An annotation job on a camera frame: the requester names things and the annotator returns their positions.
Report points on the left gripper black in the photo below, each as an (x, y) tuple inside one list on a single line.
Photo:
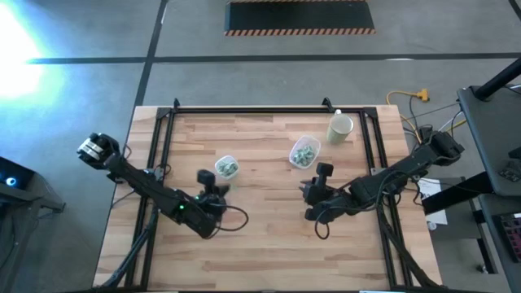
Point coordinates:
[(209, 201)]

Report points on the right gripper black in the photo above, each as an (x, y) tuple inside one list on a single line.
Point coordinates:
[(325, 199)]

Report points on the green paper packet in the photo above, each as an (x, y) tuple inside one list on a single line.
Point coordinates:
[(232, 166), (307, 151), (223, 166), (228, 173), (308, 161), (299, 158)]

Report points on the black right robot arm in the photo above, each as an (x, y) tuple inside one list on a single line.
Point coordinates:
[(399, 171)]

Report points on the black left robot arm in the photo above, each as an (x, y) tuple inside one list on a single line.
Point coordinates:
[(154, 191)]

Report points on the small clear plastic container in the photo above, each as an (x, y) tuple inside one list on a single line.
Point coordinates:
[(217, 158)]

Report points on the large clear plastic container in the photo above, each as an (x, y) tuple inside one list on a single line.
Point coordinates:
[(315, 142)]

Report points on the beige can with clear lid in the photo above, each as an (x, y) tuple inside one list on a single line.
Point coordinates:
[(338, 129)]

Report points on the white paper sheet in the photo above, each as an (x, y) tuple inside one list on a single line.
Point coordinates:
[(431, 191)]

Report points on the black power strip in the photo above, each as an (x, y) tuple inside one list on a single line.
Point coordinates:
[(425, 131)]

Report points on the black desk leg beam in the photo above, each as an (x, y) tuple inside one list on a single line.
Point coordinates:
[(456, 195)]

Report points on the black hazard-striped floor mat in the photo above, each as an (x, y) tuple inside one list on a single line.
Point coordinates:
[(299, 16)]

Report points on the dark grey low desk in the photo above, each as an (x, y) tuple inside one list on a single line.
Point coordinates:
[(488, 244)]

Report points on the black device with blue light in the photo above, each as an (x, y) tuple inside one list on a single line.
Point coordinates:
[(20, 173)]

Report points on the black keypad device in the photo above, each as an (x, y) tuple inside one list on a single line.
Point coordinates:
[(510, 171)]

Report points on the black keyboard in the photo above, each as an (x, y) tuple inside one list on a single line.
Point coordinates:
[(513, 236)]

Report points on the black pole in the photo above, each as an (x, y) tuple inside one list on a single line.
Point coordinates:
[(498, 79)]

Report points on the black aluminium table frame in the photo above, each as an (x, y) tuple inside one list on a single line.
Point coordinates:
[(264, 110)]

